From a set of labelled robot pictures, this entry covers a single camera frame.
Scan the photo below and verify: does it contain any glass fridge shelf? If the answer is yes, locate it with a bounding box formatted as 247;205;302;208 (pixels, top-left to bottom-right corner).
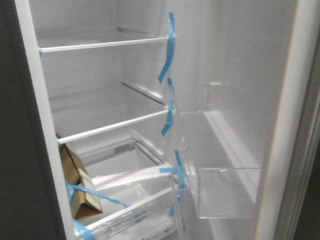
36;29;168;53
49;84;168;144

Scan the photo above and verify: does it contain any brown cardboard box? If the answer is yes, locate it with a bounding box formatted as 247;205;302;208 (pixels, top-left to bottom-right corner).
58;143;103;220

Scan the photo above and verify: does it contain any grey fridge door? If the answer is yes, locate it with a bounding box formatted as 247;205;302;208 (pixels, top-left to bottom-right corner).
0;0;66;240
171;0;320;240

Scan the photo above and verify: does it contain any clear door bin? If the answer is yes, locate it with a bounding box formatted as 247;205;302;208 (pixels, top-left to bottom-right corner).
166;84;261;239

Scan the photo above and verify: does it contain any clear crisper drawer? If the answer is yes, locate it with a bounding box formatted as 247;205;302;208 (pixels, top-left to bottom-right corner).
74;165;178;240

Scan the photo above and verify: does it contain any blue tape around box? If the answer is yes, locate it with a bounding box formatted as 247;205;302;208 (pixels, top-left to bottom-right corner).
65;181;131;208

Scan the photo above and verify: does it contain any lower blue tape strip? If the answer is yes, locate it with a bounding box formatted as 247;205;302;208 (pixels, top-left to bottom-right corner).
159;149;186;189

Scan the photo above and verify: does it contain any blue tape strip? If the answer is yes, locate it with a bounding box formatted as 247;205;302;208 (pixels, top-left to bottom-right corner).
161;77;174;137
159;149;186;189
158;12;177;84

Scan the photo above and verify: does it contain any middle glass fridge shelf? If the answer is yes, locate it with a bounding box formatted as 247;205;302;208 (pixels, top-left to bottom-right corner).
49;84;168;144

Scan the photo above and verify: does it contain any upper glass fridge shelf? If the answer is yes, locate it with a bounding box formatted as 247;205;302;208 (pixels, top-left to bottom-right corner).
36;29;168;53

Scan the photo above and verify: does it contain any white fridge interior body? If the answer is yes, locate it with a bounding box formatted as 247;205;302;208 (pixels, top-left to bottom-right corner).
15;0;173;240

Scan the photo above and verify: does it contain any middle blue tape strip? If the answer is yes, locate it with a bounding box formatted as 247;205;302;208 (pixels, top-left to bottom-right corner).
161;77;174;137

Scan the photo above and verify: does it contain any upper blue tape strip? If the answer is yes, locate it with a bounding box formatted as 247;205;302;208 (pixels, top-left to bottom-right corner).
158;12;177;84

